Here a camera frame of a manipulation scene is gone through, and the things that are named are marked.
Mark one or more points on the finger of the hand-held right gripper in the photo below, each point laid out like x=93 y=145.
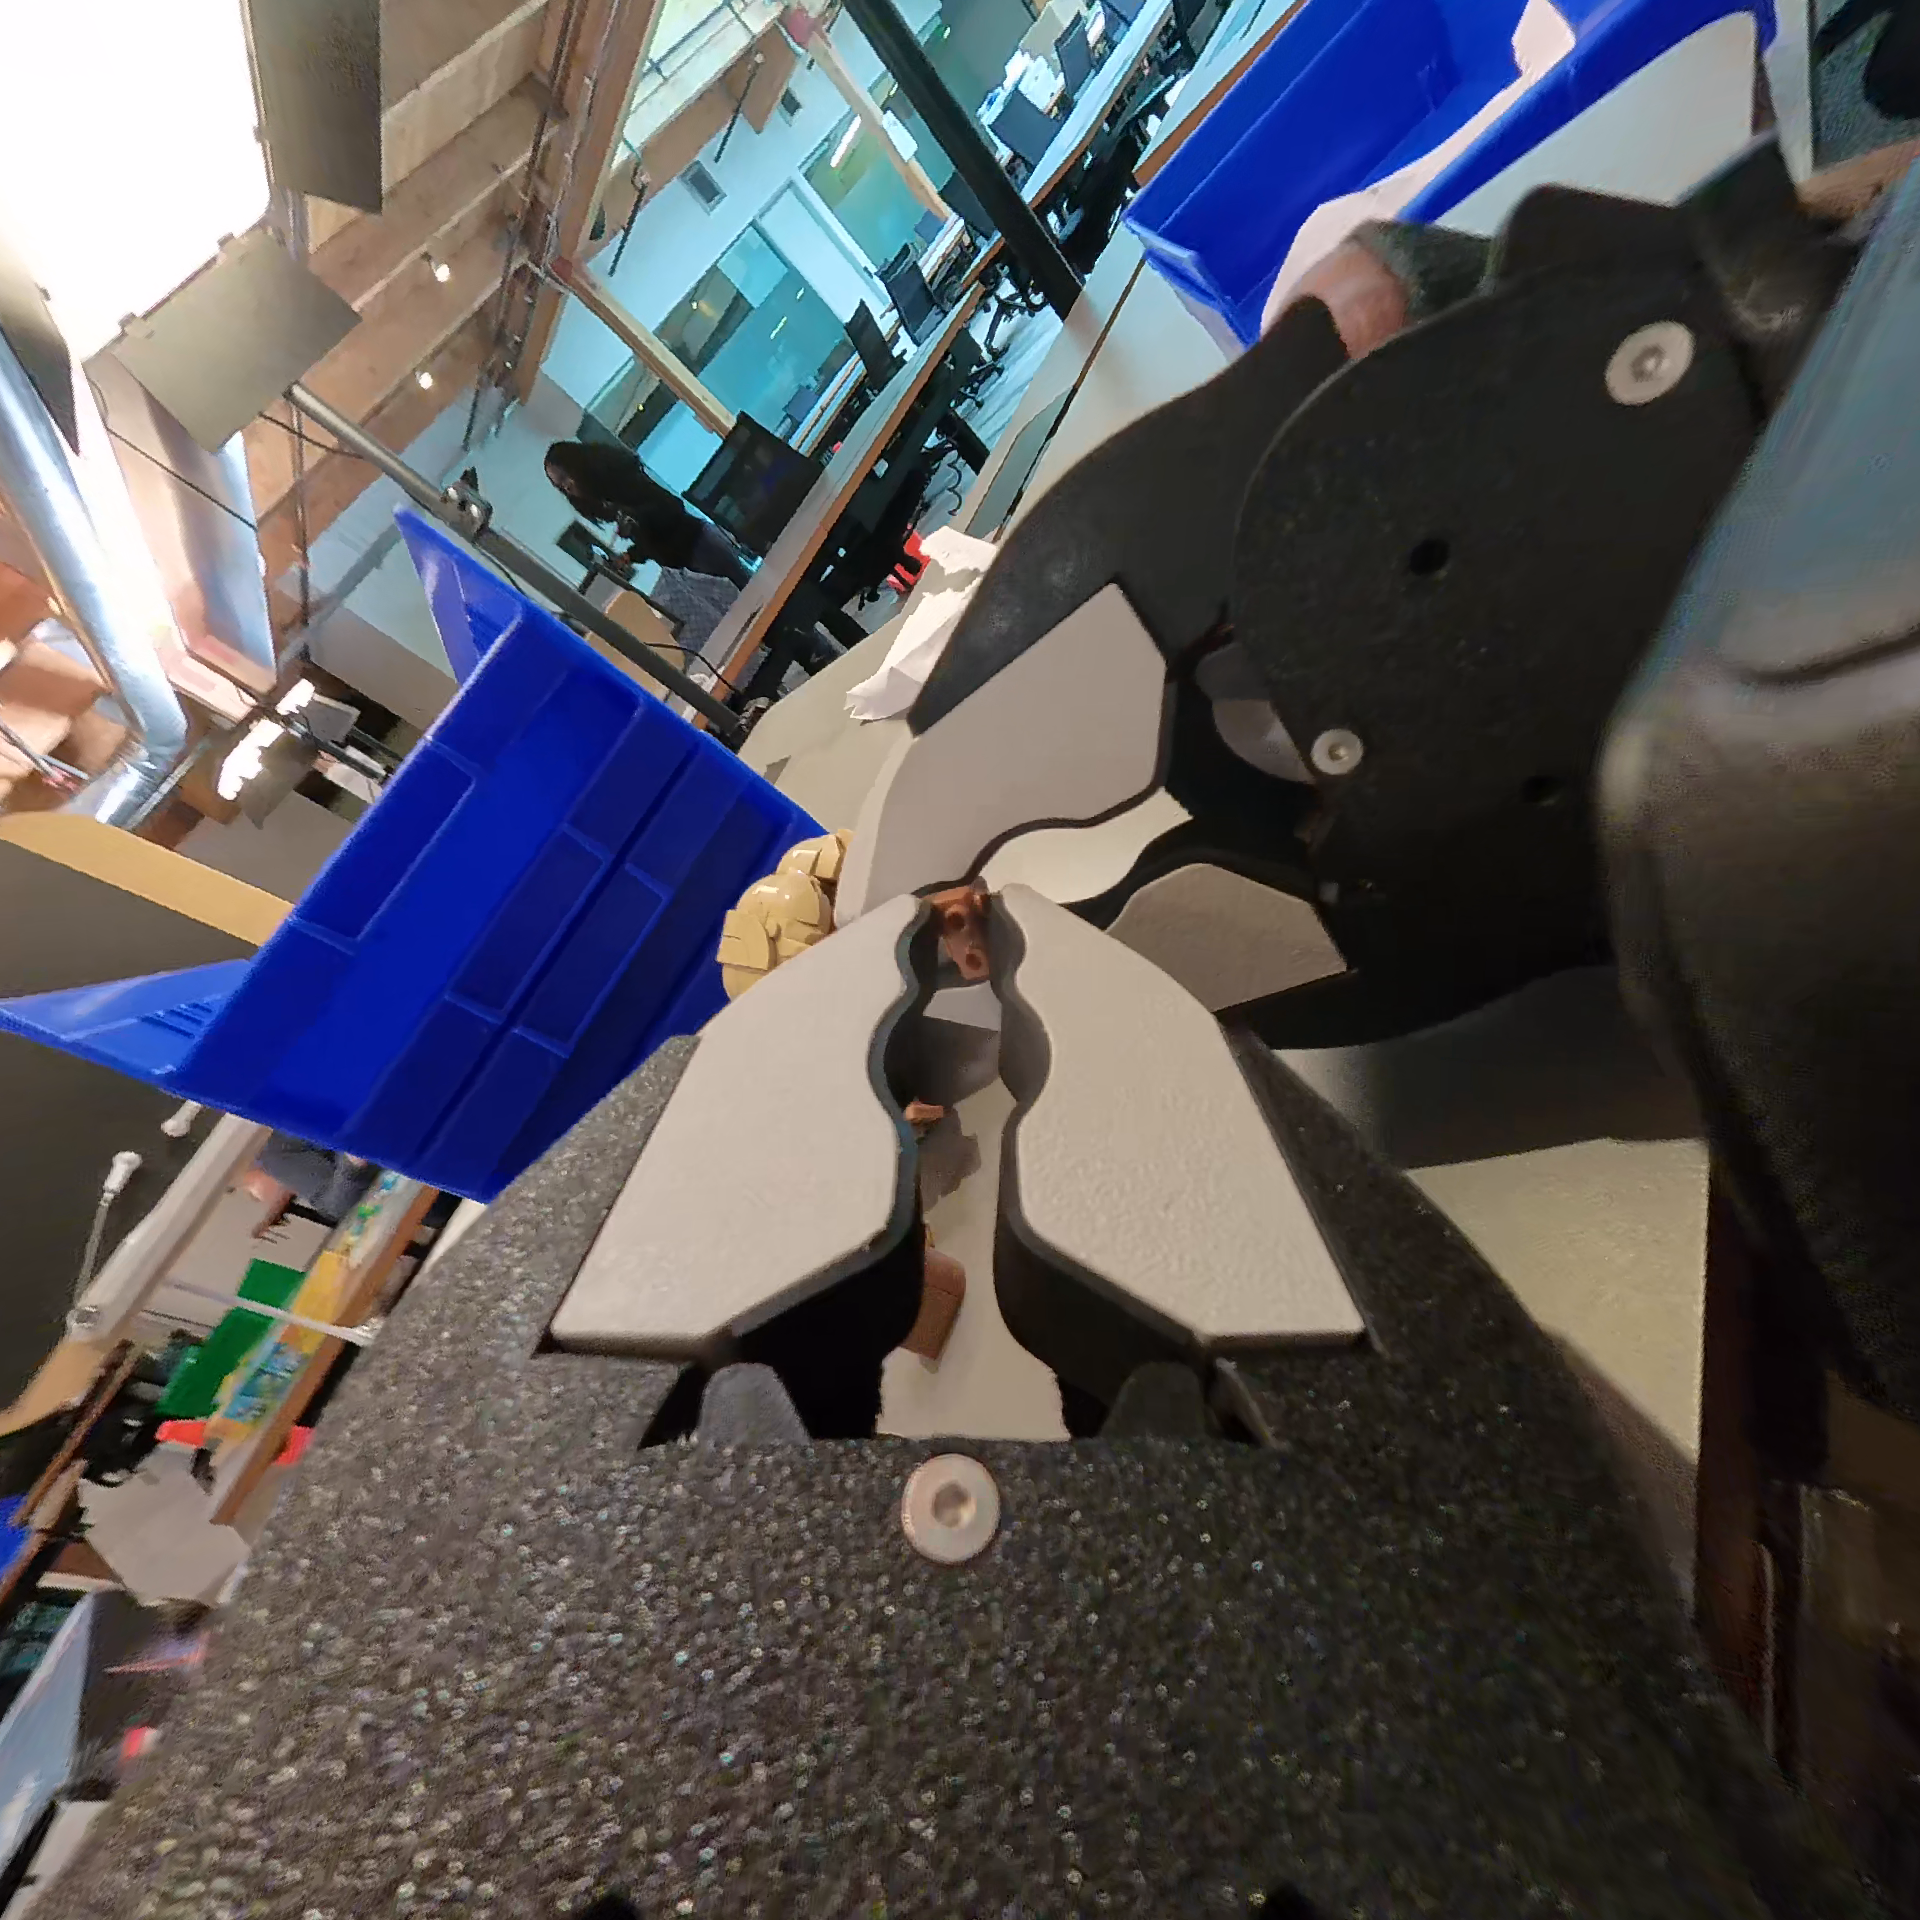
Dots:
x=1215 y=933
x=1023 y=751

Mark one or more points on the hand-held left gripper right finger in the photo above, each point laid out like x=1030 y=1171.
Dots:
x=1169 y=1171

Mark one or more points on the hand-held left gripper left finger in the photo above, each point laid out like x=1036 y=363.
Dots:
x=747 y=1171

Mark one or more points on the small orange brick assembly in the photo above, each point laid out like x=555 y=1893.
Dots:
x=954 y=940

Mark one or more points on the grey desk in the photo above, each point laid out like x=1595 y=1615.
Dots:
x=1501 y=1171

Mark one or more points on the person's right hand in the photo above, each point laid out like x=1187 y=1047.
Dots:
x=1351 y=288

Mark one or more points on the torn white paper bag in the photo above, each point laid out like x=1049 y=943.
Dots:
x=917 y=617

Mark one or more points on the small blue storage bin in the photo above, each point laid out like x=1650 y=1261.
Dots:
x=1380 y=124

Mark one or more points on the white metal stand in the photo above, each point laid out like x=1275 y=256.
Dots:
x=175 y=1261

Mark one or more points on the black board with wooden edge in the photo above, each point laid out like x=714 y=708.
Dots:
x=93 y=1047

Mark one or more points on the studio light panel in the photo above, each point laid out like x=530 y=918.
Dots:
x=175 y=175

